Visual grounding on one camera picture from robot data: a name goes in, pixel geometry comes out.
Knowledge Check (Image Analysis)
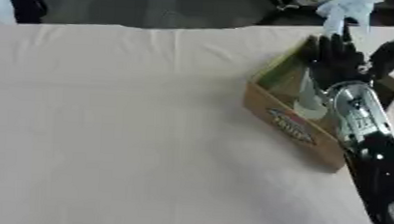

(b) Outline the person's hand in pale glove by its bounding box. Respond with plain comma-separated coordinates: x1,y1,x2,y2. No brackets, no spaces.
312,0,385,39

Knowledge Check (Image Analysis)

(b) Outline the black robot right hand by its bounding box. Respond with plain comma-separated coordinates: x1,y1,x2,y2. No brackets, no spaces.
300,23,394,96

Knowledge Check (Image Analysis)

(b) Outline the tan cardboard box green inside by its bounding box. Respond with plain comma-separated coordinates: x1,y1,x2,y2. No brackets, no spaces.
238,31,394,178

